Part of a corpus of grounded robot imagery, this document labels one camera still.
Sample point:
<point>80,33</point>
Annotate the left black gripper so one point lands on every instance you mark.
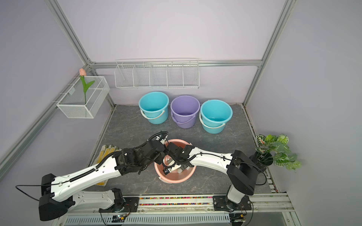
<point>158,146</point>

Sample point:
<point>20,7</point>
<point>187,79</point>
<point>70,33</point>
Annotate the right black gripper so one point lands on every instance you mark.
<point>175,152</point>

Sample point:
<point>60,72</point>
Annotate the pink plastic bucket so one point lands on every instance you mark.
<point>178,175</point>

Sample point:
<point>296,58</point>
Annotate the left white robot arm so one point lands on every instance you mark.
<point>64,193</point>

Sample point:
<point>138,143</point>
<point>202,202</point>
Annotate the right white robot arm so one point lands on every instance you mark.
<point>241,171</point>

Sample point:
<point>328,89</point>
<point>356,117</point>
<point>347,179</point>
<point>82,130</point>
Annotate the purple bucket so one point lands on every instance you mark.
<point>184,110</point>

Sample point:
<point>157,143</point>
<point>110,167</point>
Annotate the right teal bucket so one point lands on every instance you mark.
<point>214,115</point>

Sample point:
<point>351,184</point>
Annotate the teal bucket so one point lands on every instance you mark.
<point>214,115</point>
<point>154,107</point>

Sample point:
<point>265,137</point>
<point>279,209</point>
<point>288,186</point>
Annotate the left teal bucket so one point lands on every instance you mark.
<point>154,107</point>

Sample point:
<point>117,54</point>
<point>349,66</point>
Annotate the yellow white work glove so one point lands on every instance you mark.
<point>105,150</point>

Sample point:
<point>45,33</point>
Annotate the potted green plant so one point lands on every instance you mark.
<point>272,149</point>

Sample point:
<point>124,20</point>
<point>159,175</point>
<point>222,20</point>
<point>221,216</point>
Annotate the pink artificial tulip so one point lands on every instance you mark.
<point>86,85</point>

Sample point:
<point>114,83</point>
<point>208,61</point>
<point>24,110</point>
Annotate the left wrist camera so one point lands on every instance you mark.
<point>161,136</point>

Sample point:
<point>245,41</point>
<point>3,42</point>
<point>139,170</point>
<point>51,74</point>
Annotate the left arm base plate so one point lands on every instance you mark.
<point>128,205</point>

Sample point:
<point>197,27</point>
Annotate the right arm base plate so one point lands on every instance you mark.
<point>222,203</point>

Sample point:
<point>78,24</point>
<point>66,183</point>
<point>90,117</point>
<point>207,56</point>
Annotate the white vented cable duct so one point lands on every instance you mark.
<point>152,219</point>

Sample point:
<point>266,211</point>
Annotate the white wire basket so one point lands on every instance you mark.
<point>72,103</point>

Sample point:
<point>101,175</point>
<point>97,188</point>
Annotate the long white wire shelf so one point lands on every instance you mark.
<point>157,73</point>

